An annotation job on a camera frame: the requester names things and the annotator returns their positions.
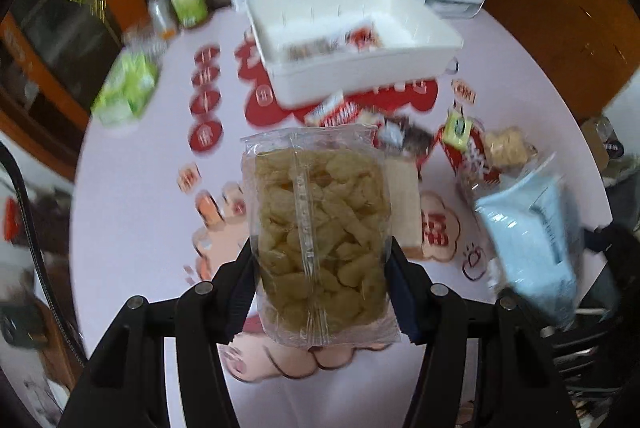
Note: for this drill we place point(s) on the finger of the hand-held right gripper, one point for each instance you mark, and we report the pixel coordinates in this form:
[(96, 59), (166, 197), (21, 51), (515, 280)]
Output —
[(607, 239)]

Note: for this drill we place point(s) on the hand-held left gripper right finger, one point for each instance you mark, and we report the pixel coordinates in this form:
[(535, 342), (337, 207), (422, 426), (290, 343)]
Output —
[(406, 303)]

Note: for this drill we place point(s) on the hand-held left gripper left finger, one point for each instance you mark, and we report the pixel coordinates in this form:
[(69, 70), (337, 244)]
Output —
[(241, 305)]

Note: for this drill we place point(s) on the light blue snack bag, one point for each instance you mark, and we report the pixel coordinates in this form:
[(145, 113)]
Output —
[(530, 233)]

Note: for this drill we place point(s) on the clear bag of yellow chips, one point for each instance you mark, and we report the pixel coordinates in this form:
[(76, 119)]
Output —
[(320, 228)]

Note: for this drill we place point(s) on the clear packet of beige crackers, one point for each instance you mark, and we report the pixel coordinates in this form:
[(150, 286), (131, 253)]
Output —
[(507, 148)]

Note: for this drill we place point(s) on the dark brown snack packet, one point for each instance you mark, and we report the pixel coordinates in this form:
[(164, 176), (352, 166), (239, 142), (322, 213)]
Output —
[(407, 141)]

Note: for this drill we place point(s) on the small green snack packet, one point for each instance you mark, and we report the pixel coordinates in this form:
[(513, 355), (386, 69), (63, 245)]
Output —
[(457, 128)]

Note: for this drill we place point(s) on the red white snack bar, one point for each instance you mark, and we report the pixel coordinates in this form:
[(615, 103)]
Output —
[(335, 111)]

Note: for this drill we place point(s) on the white plastic tray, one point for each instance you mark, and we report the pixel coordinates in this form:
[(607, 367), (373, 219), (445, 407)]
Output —
[(300, 83)]

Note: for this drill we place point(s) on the brown striped snack packet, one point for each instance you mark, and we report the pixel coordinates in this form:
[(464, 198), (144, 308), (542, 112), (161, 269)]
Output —
[(310, 49)]

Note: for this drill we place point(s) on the red and white snack packet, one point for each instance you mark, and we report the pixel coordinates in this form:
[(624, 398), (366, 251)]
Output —
[(362, 38)]

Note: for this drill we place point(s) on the cardboard box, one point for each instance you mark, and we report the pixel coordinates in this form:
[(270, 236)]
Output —
[(600, 143)]

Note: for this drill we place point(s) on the green snack bag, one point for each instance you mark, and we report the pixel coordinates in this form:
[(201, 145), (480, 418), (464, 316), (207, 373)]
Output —
[(125, 88)]

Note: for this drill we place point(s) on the clear drinking glass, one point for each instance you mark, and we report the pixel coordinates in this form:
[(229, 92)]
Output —
[(142, 41)]

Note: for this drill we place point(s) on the wooden framed glass cabinet door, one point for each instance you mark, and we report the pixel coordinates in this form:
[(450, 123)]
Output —
[(65, 33)]

